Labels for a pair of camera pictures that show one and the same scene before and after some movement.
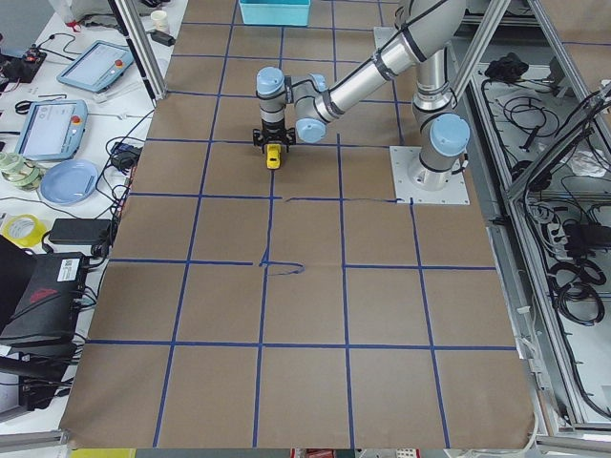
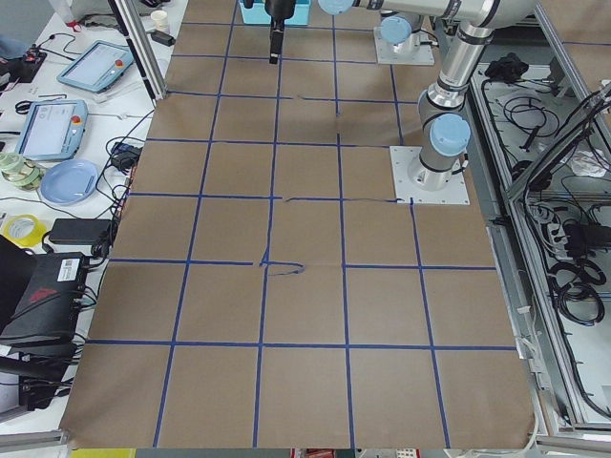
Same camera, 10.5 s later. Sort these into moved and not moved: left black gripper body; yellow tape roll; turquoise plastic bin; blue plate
Moved: left black gripper body
Not moved: yellow tape roll; turquoise plastic bin; blue plate
